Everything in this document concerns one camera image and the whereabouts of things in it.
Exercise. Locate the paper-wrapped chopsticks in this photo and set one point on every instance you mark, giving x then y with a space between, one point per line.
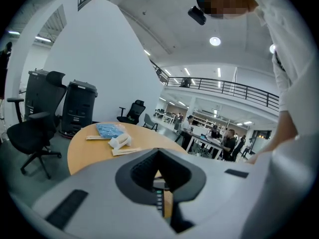
94 137
125 151

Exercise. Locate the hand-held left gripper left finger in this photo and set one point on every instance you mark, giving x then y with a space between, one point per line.
145 169

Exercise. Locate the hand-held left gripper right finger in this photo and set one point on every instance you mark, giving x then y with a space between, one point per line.
178 174

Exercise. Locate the large black office chair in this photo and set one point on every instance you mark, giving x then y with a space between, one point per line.
35 131

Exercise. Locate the dark calculator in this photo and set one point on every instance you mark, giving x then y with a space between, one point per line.
159 198

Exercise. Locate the black balcony railing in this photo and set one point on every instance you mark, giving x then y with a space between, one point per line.
224 86

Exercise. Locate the person's white shirt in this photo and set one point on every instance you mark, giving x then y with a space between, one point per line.
289 46

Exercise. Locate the black mesh office chair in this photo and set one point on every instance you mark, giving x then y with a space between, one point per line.
133 112

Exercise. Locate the white rolled plastic bag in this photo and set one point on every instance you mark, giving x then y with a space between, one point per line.
120 140

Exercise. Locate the person's right forearm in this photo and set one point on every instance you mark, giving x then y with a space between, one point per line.
279 133

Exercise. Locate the black head camera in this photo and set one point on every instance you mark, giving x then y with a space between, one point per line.
197 15

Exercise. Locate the blue plastic packet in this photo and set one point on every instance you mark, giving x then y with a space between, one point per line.
109 131

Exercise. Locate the round ceiling lamp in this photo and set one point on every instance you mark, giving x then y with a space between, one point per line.
214 41
272 48

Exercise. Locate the grey shell chair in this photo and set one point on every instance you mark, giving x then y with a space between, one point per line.
149 122

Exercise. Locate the white work table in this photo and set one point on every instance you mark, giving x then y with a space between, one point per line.
209 143

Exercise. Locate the tall black machine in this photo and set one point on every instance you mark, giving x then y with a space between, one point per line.
35 93
78 108

